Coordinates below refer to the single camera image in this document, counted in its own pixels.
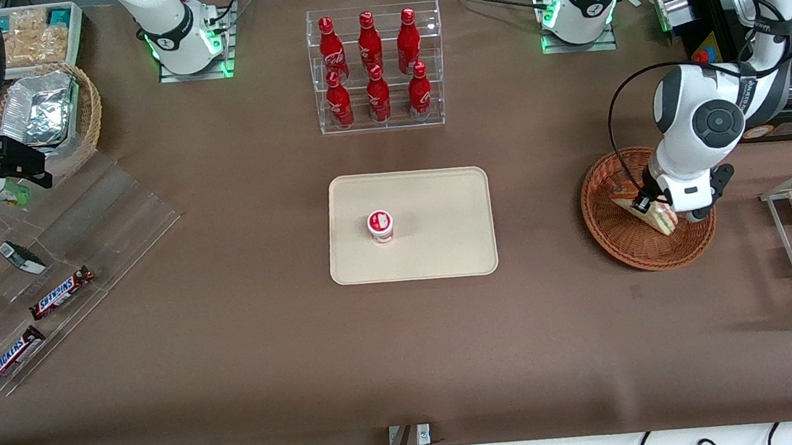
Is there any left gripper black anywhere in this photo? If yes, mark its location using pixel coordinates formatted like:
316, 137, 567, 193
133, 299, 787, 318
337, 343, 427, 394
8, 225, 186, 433
627, 164, 664, 217

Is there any triangle sandwich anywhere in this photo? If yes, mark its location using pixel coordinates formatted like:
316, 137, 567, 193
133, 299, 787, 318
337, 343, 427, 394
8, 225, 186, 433
609, 177, 680, 241

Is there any brown round wicker basket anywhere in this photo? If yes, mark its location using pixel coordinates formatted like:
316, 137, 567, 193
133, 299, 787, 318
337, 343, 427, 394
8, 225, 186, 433
575, 139, 722, 278

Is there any light tan wicker basket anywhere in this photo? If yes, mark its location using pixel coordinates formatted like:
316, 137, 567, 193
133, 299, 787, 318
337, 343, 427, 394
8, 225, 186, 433
0, 59, 108, 185

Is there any beige plastic tray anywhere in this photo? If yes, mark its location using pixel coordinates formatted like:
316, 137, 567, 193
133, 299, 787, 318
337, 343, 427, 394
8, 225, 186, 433
320, 162, 501, 289

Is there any green white small bottle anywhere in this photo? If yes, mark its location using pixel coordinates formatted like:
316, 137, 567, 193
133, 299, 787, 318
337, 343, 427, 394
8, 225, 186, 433
0, 171, 34, 209

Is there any silver foil pack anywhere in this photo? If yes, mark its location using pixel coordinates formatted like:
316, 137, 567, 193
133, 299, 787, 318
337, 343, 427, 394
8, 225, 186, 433
0, 68, 85, 153

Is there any small black white box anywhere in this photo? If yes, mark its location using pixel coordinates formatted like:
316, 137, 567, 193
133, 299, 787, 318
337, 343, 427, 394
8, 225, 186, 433
0, 237, 48, 279

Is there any clear acrylic stepped display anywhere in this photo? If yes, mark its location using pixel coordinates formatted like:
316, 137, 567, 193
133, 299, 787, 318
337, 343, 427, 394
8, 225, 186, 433
0, 143, 198, 398

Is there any clear bag of crackers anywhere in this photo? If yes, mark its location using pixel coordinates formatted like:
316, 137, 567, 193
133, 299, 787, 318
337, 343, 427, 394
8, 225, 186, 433
25, 23, 73, 67
7, 7, 51, 35
0, 29, 33, 70

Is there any snickers chocolate bar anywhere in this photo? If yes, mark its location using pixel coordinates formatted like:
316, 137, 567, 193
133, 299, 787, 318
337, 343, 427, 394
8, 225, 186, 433
25, 265, 99, 321
0, 324, 51, 391

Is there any white plastic bin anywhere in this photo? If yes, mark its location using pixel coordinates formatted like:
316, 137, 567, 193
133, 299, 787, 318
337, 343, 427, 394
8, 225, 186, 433
0, 0, 90, 81

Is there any red cola bottle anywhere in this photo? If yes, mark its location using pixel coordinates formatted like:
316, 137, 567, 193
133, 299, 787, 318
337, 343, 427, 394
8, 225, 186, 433
323, 69, 357, 130
355, 10, 386, 74
315, 14, 351, 85
364, 64, 393, 124
393, 7, 424, 76
405, 61, 435, 122

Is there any clear acrylic bottle rack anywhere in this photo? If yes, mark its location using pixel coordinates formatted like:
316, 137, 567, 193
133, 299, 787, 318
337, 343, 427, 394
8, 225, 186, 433
304, 0, 452, 138

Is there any red white yogurt cup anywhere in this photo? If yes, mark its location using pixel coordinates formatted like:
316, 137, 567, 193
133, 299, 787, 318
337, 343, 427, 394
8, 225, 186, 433
366, 209, 397, 245

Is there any brown table cover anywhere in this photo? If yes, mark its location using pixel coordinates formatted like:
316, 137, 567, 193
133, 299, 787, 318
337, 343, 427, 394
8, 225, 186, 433
0, 0, 792, 445

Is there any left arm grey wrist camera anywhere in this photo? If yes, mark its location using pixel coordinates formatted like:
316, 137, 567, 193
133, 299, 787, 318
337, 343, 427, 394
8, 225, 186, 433
681, 161, 740, 226

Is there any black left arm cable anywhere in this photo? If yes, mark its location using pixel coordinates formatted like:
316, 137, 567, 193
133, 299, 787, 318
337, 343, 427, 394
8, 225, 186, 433
596, 0, 792, 195

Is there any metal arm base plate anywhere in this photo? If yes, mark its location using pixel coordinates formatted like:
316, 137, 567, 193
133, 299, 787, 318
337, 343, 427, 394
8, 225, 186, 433
539, 23, 618, 58
152, 0, 242, 85

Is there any aluminium bracket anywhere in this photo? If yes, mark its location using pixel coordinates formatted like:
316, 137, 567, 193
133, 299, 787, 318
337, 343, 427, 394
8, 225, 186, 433
388, 423, 433, 445

